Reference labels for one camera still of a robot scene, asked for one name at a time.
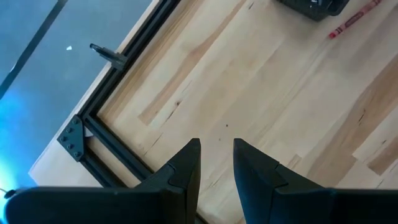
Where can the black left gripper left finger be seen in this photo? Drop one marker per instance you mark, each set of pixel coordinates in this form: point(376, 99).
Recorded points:
point(183, 177)

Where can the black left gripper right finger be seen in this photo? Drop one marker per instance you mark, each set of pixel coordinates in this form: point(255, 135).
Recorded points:
point(255, 180)

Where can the red crayon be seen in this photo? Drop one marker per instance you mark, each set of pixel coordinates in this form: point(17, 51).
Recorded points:
point(354, 20)

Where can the black plastic basket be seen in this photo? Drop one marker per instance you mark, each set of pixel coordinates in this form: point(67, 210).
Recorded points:
point(329, 9)

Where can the black frame post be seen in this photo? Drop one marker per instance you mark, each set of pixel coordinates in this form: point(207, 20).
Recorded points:
point(107, 55)

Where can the black aluminium table frame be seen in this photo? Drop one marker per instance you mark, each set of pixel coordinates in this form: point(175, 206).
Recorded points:
point(143, 37)

